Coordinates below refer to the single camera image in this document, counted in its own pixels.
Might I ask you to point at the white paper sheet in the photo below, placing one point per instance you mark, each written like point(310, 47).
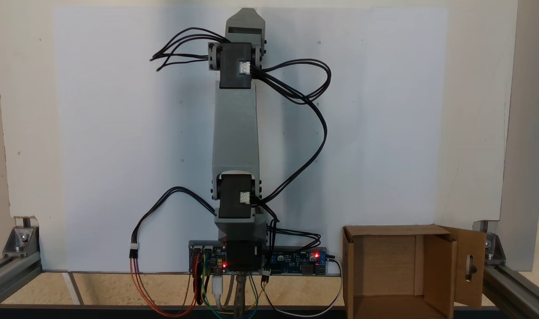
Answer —
point(118, 133)

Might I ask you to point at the brown cardboard box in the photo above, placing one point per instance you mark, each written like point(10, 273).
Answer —
point(384, 266)

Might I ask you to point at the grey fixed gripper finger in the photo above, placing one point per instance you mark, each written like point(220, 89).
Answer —
point(247, 15)

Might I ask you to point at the aluminium frame rail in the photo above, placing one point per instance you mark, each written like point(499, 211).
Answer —
point(517, 288)
point(8, 279)

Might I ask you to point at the black frame bar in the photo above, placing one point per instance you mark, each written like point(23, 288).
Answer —
point(96, 313)

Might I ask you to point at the metal corner bracket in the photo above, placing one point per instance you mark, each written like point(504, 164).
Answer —
point(21, 241)
point(493, 248)

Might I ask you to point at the blue circuit board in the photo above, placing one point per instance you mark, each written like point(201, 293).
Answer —
point(291, 262)

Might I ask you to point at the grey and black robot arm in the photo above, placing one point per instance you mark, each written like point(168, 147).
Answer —
point(234, 133)

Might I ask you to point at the white usb plug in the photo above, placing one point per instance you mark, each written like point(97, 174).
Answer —
point(219, 283)

